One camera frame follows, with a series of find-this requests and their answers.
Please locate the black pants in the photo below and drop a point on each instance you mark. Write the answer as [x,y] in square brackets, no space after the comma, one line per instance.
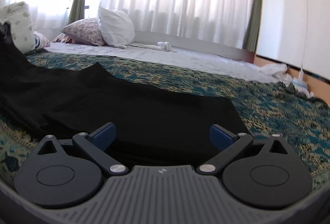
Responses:
[116,110]

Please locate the white bed sheet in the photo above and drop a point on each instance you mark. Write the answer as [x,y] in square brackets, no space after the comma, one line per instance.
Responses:
[167,57]

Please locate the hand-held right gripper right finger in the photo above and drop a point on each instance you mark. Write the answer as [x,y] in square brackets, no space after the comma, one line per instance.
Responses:
[221,137]

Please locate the purple floral pillow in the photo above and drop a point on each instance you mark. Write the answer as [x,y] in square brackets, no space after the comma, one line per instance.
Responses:
[82,31]

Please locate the blue and white packet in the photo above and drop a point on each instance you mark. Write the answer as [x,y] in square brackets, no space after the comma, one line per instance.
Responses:
[299,85]

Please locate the white floral quilt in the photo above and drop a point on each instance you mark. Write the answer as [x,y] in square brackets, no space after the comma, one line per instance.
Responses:
[19,24]

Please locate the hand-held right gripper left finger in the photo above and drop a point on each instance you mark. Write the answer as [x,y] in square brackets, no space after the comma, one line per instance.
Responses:
[103,136]

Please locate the white plastic bag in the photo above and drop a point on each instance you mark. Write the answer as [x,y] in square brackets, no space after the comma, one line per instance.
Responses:
[274,70]

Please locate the white wardrobe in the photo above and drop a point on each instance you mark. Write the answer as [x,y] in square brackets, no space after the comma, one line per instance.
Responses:
[291,7]

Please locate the teal patterned blanket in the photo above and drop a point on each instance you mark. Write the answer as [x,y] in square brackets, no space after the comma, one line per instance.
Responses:
[270,115]

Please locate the twisted white cloth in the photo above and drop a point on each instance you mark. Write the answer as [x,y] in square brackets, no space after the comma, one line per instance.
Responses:
[161,46]

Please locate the white pillow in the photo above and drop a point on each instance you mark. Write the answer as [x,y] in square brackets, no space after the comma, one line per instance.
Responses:
[116,27]

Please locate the striped cloth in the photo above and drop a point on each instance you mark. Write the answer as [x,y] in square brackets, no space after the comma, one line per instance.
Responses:
[40,40]

